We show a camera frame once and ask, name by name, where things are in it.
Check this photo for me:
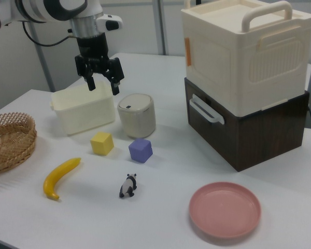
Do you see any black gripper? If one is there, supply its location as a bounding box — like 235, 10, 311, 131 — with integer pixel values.
74, 33, 125, 96

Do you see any wooden drawer with white handle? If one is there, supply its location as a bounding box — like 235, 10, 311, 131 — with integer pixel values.
184, 77, 239, 172

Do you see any cream open plastic container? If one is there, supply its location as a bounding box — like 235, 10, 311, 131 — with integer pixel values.
50, 80, 117, 136

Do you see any dark wood drawer cabinet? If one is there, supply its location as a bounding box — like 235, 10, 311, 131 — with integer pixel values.
184, 77, 310, 173

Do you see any small cream lidded bin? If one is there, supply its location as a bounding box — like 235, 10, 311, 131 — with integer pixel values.
117, 93, 157, 139

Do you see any yellow foam cube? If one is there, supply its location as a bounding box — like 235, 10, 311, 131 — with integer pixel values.
90, 131, 115, 156

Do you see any purple foam cube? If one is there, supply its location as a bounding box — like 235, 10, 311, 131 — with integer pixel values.
128, 138, 153, 164

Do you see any orange box latch strip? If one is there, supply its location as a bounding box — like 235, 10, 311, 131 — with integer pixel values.
183, 37, 193, 67

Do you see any yellow toy banana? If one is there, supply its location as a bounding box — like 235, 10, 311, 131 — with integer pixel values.
43, 157, 82, 200

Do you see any woven wicker basket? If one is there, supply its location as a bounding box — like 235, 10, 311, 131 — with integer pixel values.
0, 112, 38, 176

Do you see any small panda figurine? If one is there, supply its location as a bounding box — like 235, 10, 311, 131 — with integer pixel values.
119, 173, 138, 200

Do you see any pink plastic plate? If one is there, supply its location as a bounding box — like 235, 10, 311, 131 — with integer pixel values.
188, 182, 262, 238

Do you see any grey metal frame pole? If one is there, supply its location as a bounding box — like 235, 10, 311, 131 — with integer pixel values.
35, 43, 55, 92

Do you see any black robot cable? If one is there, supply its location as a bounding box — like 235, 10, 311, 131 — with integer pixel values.
21, 20, 78, 48

